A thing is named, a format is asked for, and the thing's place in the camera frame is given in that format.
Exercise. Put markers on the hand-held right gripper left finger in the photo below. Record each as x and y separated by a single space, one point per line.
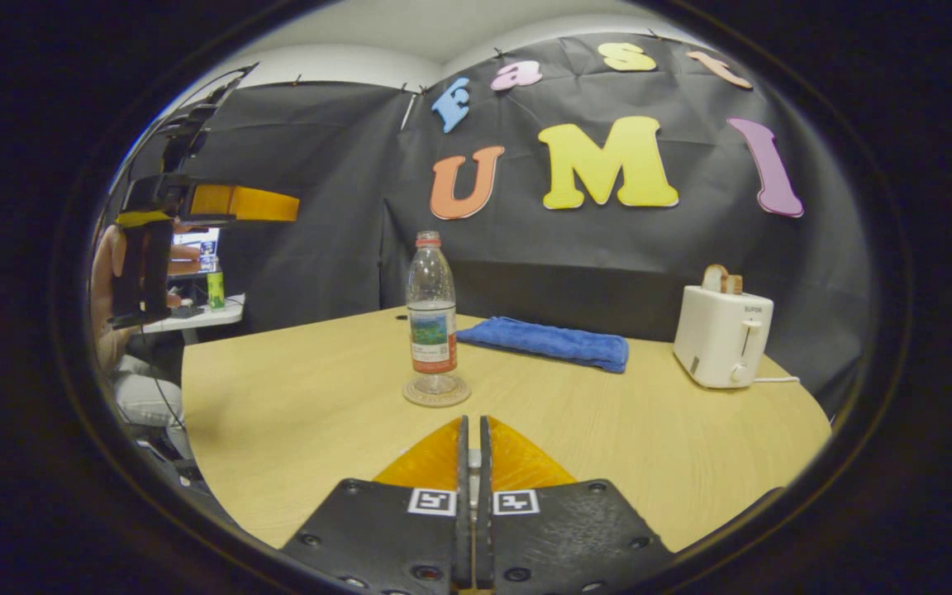
377 537

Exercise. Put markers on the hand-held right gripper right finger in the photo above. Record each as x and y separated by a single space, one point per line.
575 537

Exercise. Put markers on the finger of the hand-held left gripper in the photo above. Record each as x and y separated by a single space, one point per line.
187 132
170 198

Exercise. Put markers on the white teacup lid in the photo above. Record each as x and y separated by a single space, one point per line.
474 463

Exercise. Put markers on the round brown coaster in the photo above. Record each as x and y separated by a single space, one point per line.
453 400

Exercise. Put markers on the clear plastic water bottle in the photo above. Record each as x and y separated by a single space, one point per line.
432 306

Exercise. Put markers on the green bottle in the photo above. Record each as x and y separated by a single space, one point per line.
216 289

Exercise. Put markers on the computer monitor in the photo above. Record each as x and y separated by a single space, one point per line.
195 242

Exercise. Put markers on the white side desk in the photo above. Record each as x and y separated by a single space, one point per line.
203 316

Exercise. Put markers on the person's light trousers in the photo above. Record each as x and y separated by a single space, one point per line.
149 401

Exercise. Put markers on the black backdrop cloth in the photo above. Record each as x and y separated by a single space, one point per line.
344 248

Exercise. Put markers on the blue folded towel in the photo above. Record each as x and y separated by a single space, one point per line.
546 340

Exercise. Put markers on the white toaster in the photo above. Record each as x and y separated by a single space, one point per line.
720 339

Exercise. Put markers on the bread slice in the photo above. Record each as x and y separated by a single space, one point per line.
720 279

